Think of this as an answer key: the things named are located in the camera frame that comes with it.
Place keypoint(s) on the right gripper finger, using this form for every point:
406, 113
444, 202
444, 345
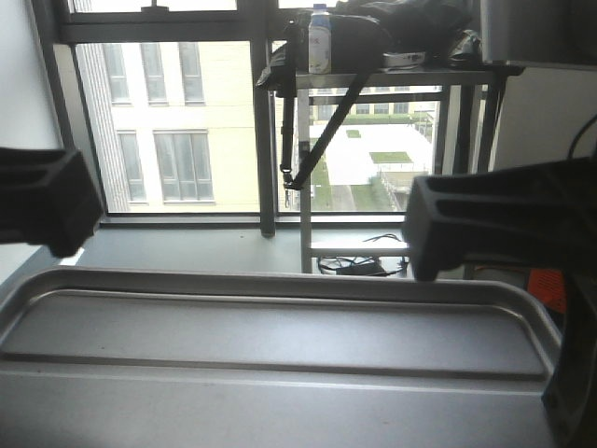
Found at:
570, 396
541, 215

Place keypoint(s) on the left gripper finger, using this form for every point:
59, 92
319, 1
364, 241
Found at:
47, 198

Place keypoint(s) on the silver ribbed metal tray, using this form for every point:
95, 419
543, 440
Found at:
105, 358

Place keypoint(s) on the metal shelf rack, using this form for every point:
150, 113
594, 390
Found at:
402, 124

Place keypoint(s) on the orange object at right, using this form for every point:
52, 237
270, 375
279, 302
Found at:
548, 287

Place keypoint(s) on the white plastic bottle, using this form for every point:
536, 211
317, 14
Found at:
319, 46

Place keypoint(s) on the black bag with strap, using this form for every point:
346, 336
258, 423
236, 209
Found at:
367, 37

